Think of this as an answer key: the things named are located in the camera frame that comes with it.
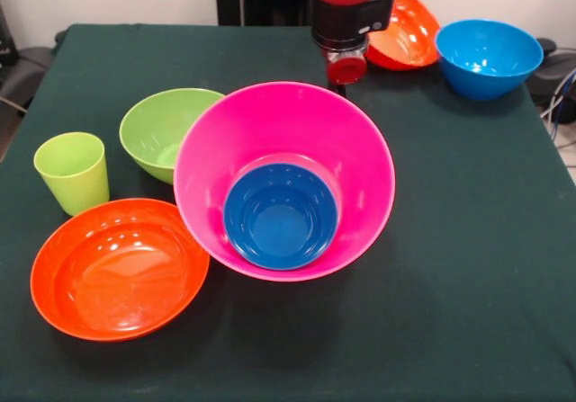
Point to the small dark blue bowl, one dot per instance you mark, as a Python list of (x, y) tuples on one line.
[(281, 222)]

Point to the dark green table cloth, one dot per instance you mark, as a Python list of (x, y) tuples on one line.
[(450, 285)]

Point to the large pink bowl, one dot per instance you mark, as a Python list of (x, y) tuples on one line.
[(288, 123)]

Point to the black pedestal foot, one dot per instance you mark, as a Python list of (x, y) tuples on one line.
[(22, 74), (555, 69)]

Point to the green bowl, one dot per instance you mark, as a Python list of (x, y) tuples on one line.
[(153, 132)]

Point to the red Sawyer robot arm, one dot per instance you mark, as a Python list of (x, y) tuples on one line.
[(346, 11)]

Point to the red-orange bowl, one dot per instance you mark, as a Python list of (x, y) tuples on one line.
[(409, 38), (117, 271)]

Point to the light green cup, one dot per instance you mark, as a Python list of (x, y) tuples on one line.
[(72, 177)]

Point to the black equipment box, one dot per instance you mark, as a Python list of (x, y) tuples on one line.
[(5, 38)]

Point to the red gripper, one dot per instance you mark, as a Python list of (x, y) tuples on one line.
[(345, 69)]

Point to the light blue bowl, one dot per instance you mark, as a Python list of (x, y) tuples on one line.
[(488, 60)]

